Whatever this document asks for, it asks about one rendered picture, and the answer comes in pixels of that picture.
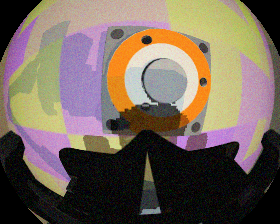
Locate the orange round plate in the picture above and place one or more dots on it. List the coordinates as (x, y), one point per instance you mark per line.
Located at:
(127, 93)

